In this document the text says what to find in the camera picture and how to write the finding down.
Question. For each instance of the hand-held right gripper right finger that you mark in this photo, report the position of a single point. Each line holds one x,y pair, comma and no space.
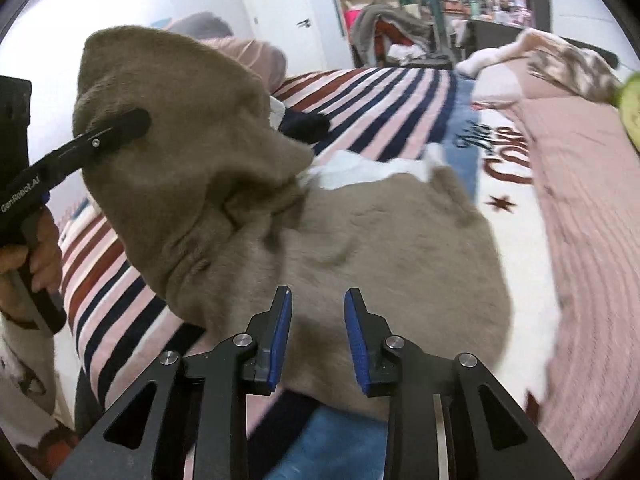
356,345

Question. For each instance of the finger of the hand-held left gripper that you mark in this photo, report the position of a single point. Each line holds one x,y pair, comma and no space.
125,124

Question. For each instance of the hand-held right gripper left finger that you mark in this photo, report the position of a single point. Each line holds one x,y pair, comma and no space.
281,340

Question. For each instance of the brown knit sweater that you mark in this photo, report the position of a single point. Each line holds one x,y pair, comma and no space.
350,240

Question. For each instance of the pile of clothes on chair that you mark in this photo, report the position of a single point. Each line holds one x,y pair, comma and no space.
380,25

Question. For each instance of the person's left hand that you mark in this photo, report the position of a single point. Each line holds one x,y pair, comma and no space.
47,255

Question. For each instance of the blue cloth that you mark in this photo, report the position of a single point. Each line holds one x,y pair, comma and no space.
330,445

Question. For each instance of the pink grey rolled quilt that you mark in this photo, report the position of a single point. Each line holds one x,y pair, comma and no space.
250,55

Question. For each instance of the white small cloth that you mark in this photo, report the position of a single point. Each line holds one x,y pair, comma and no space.
360,167

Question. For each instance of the black garment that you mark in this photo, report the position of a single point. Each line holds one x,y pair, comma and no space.
305,127

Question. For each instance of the white door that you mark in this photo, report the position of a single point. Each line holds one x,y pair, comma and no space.
285,0

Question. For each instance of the pink bag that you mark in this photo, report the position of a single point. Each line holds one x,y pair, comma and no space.
351,21

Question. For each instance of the pink ribbed bedding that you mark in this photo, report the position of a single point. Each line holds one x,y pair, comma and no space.
590,260

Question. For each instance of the white pink fleece blanket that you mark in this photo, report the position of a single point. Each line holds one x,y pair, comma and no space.
480,62

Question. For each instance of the dark tall bookshelf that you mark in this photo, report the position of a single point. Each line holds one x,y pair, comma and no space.
492,37

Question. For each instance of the brown white patterned blanket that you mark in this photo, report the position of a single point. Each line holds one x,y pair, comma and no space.
575,67

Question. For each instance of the green avocado plush toy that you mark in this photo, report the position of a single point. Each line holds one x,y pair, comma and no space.
632,110

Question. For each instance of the white bed headboard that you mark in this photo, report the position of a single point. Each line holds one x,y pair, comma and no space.
575,5

